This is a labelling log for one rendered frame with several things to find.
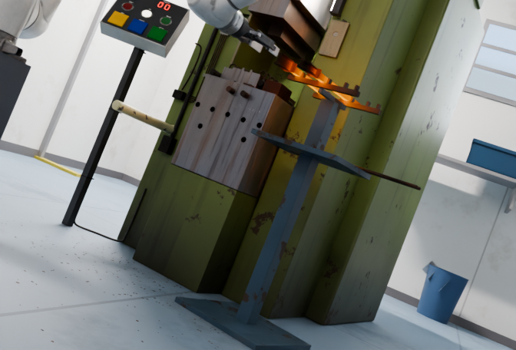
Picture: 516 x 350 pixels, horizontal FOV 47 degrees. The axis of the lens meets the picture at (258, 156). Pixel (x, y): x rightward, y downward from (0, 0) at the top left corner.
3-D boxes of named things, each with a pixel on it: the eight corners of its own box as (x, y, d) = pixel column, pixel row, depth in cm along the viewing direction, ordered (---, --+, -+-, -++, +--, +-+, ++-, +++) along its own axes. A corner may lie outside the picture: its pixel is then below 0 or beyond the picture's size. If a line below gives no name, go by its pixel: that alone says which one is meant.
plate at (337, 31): (335, 57, 268) (348, 22, 269) (318, 53, 272) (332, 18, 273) (336, 59, 270) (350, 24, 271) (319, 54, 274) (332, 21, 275)
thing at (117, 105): (117, 111, 260) (122, 100, 261) (108, 108, 263) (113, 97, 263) (173, 136, 299) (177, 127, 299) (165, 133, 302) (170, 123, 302)
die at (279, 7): (282, 18, 270) (290, -2, 271) (247, 9, 280) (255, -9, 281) (315, 52, 307) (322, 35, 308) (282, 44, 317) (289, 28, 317)
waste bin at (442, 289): (451, 324, 549) (470, 275, 552) (451, 328, 513) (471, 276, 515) (408, 305, 563) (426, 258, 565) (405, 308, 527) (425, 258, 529)
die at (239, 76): (254, 90, 269) (261, 72, 269) (219, 79, 279) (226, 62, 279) (290, 116, 306) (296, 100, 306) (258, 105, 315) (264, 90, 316)
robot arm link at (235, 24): (228, 30, 187) (239, 37, 191) (239, 4, 187) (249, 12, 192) (207, 26, 192) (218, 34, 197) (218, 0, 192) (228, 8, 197)
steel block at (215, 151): (236, 189, 255) (276, 94, 257) (170, 163, 273) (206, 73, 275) (288, 208, 303) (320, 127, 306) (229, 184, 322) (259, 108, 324)
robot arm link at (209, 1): (212, 36, 189) (246, 17, 184) (181, 14, 177) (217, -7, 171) (206, 9, 194) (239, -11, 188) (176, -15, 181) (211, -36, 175)
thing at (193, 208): (196, 293, 252) (236, 190, 255) (131, 259, 271) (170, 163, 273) (253, 295, 301) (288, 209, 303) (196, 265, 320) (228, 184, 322)
